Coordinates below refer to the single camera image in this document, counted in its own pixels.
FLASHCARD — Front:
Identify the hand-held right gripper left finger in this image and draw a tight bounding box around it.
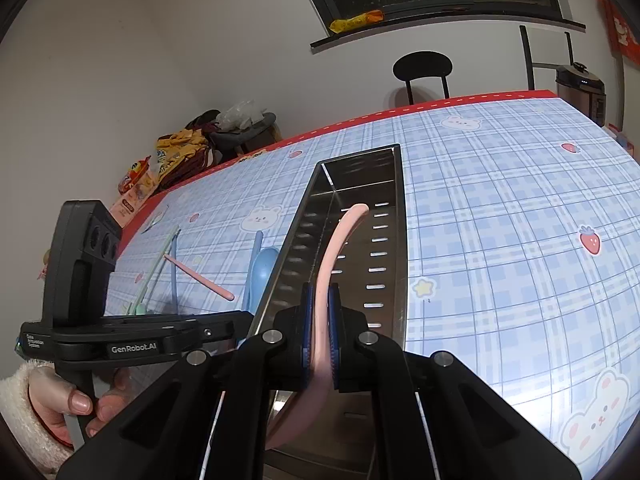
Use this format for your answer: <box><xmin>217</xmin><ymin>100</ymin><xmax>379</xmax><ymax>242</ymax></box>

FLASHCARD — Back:
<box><xmin>55</xmin><ymin>282</ymin><xmax>316</xmax><ymax>480</ymax></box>

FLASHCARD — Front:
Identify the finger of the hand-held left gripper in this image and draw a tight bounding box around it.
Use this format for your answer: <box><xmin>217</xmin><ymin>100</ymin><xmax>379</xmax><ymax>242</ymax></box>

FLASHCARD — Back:
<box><xmin>163</xmin><ymin>309</ymin><xmax>257</xmax><ymax>355</ymax></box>

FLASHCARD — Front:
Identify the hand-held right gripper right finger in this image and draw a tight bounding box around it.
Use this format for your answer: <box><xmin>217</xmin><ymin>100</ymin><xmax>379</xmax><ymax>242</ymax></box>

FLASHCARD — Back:
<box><xmin>327</xmin><ymin>283</ymin><xmax>584</xmax><ymax>480</ymax></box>

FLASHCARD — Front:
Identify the pink spoon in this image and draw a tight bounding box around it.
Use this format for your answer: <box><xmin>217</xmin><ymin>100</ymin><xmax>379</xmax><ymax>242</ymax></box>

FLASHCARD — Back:
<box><xmin>264</xmin><ymin>203</ymin><xmax>371</xmax><ymax>453</ymax></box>

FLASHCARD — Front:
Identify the metal utensil tray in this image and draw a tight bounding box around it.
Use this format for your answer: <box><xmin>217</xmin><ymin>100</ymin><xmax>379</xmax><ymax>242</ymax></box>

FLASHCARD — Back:
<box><xmin>200</xmin><ymin>143</ymin><xmax>441</xmax><ymax>480</ymax></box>

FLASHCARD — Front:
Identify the person's left hand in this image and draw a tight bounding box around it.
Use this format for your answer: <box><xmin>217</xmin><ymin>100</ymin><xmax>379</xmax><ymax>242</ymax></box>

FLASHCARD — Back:
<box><xmin>29</xmin><ymin>366</ymin><xmax>132</xmax><ymax>448</ymax></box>

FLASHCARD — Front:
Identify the pink chopstick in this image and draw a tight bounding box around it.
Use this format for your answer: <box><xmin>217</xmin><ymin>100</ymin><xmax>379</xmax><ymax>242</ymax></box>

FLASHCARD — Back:
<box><xmin>163</xmin><ymin>255</ymin><xmax>235</xmax><ymax>302</ymax></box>

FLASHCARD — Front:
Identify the blue spoon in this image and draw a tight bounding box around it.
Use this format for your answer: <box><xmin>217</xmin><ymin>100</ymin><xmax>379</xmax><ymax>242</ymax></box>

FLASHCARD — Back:
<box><xmin>237</xmin><ymin>230</ymin><xmax>279</xmax><ymax>348</ymax></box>

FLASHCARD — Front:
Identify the blue chopstick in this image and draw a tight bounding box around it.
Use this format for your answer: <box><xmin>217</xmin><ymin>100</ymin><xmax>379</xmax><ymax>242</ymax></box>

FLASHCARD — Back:
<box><xmin>170</xmin><ymin>234</ymin><xmax>180</xmax><ymax>307</ymax></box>

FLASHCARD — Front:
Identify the pink carton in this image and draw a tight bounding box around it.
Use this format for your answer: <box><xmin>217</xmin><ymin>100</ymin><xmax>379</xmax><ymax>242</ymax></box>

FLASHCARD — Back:
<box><xmin>109</xmin><ymin>172</ymin><xmax>157</xmax><ymax>229</ymax></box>

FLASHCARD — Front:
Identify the green chopstick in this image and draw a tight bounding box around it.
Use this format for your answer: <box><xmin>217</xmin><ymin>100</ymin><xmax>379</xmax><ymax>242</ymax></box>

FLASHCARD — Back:
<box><xmin>139</xmin><ymin>237</ymin><xmax>177</xmax><ymax>315</ymax></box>
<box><xmin>126</xmin><ymin>226</ymin><xmax>181</xmax><ymax>313</ymax></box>

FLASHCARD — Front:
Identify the orange snack bag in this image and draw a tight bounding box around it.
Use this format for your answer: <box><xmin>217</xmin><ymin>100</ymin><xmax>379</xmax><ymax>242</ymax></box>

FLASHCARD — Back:
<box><xmin>118</xmin><ymin>156</ymin><xmax>154</xmax><ymax>196</ymax></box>

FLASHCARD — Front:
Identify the yellow snack bag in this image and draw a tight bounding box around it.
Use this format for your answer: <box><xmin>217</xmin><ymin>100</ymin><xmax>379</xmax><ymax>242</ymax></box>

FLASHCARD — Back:
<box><xmin>156</xmin><ymin>129</ymin><xmax>211</xmax><ymax>191</ymax></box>

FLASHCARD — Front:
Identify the pile of clothes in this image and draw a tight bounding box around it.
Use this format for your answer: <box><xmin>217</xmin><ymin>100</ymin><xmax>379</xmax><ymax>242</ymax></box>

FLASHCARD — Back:
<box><xmin>184</xmin><ymin>109</ymin><xmax>227</xmax><ymax>167</ymax></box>

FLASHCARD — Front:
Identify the grey chair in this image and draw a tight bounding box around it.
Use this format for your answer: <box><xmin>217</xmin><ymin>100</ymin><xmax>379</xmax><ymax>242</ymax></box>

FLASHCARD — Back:
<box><xmin>212</xmin><ymin>112</ymin><xmax>284</xmax><ymax>163</ymax></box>

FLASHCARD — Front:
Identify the blue plaid printed tablecloth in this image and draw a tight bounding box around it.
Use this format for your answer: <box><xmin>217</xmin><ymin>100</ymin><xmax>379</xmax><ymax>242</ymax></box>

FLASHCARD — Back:
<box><xmin>106</xmin><ymin>89</ymin><xmax>640</xmax><ymax>480</ymax></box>

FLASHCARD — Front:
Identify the clear plastic bag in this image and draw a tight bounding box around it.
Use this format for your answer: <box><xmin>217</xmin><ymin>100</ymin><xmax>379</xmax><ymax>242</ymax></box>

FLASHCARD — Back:
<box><xmin>215</xmin><ymin>99</ymin><xmax>267</xmax><ymax>131</ymax></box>

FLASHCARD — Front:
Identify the black round stool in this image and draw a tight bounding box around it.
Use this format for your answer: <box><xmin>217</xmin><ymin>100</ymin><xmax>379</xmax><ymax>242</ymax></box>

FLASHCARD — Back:
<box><xmin>392</xmin><ymin>51</ymin><xmax>454</xmax><ymax>106</ymax></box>

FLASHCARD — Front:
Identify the orange snack packet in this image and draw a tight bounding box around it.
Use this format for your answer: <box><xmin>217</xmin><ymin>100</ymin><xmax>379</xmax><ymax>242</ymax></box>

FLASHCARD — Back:
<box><xmin>328</xmin><ymin>10</ymin><xmax>384</xmax><ymax>34</ymax></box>

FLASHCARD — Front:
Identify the dark window sill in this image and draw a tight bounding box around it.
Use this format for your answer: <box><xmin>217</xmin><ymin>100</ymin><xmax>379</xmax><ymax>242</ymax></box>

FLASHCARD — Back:
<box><xmin>309</xmin><ymin>16</ymin><xmax>587</xmax><ymax>55</ymax></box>

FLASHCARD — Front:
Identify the dark pressure cooker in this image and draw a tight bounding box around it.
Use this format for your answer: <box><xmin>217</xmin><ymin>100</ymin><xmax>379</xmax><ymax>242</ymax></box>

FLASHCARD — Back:
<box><xmin>555</xmin><ymin>61</ymin><xmax>607</xmax><ymax>128</ymax></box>

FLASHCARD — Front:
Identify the black frame chair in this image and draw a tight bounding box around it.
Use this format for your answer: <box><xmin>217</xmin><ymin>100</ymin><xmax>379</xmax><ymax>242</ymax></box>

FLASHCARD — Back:
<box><xmin>518</xmin><ymin>25</ymin><xmax>576</xmax><ymax>92</ymax></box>

